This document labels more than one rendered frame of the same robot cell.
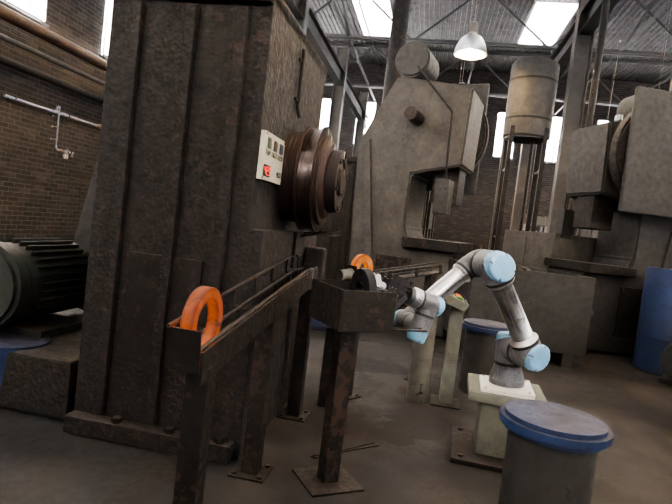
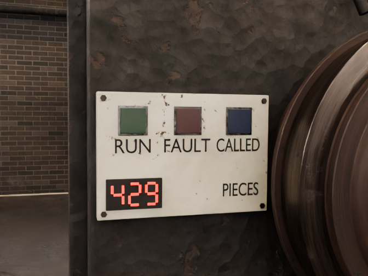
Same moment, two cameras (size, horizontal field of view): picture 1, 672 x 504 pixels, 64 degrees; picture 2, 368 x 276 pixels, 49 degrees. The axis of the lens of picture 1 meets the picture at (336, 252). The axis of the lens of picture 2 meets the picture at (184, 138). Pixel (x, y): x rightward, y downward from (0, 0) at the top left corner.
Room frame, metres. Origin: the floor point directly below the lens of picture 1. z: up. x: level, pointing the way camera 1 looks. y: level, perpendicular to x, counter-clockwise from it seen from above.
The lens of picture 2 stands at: (1.87, -0.25, 1.21)
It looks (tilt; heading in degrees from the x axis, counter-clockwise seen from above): 3 degrees down; 65
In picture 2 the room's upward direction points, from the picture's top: straight up
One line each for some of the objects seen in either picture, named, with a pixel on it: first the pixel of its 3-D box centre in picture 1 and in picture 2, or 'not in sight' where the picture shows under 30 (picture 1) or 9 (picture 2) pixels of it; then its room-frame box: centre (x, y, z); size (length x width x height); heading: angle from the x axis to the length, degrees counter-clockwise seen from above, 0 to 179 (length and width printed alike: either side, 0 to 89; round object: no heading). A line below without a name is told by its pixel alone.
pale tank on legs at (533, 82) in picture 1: (520, 178); not in sight; (10.76, -3.46, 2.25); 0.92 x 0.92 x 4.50
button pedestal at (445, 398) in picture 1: (451, 348); not in sight; (2.99, -0.71, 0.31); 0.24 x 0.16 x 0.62; 170
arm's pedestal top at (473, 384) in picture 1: (504, 392); not in sight; (2.34, -0.81, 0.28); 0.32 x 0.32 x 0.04; 77
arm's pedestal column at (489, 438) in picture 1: (500, 425); not in sight; (2.34, -0.81, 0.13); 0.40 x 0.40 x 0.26; 77
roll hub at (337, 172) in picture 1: (336, 181); not in sight; (2.43, 0.03, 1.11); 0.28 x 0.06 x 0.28; 170
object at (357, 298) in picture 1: (341, 385); not in sight; (1.89, -0.07, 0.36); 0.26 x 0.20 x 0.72; 25
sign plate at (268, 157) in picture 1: (271, 159); (185, 154); (2.13, 0.29, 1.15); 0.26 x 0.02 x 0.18; 170
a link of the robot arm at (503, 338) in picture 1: (510, 346); not in sight; (2.33, -0.81, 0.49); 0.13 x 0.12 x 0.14; 19
